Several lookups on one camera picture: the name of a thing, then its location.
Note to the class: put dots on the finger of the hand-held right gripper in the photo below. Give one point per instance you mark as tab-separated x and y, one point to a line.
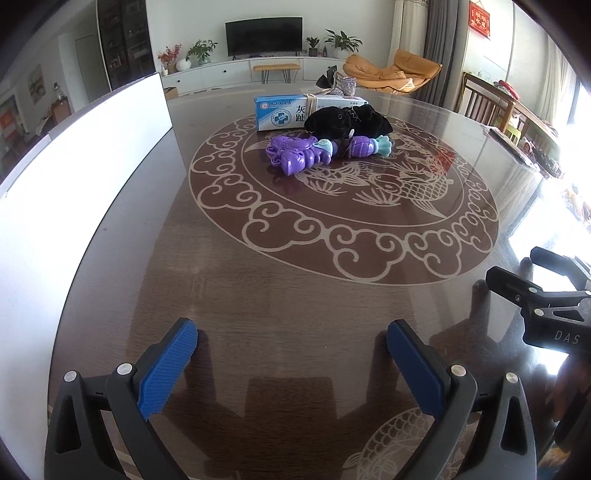
554	259
508	279

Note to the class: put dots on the wooden bench with metal legs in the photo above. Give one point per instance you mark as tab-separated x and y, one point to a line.
276	68

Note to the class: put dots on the red flower plant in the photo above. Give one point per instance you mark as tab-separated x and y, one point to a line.
168	57

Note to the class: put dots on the small potted plant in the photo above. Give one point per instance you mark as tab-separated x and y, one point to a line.
313	46

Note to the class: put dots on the black television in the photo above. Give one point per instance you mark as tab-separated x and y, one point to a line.
264	37

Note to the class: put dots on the black cloth pouch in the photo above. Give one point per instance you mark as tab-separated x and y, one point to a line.
346	121

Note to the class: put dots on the wooden slatted chair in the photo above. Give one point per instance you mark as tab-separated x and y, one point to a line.
489	104

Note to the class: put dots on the brown cardboard box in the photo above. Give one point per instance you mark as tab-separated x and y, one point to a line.
171	93

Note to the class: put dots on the brown patterned desktop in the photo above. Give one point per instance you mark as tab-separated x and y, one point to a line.
277	277

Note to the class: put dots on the dark glass cabinet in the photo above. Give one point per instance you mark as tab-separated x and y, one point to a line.
127	41

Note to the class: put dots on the large leafy potted plant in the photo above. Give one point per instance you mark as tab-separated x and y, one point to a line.
342	44

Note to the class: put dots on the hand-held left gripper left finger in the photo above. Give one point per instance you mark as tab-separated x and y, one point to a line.
166	369

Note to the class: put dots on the white television cabinet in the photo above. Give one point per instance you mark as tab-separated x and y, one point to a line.
221	74

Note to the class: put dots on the red wall hanging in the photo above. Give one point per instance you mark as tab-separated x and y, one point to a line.
479	18

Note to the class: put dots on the blue and white medicine box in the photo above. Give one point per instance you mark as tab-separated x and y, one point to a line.
277	115

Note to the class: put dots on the green potted plant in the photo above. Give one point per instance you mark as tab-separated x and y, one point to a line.
202	50

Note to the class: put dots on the orange lounge chair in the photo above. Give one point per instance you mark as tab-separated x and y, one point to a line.
392	69

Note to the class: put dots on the purple and teal toy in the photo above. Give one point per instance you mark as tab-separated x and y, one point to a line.
364	146

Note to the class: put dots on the white round vase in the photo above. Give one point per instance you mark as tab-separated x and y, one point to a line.
183	64

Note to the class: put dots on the grey curtain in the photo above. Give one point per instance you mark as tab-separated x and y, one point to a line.
434	41

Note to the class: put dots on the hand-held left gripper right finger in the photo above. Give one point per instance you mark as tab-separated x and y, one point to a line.
418	364

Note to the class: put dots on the glittery silver item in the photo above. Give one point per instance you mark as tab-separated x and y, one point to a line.
345	85

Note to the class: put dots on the purple plastic toy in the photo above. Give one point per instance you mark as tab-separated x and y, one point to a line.
295	152

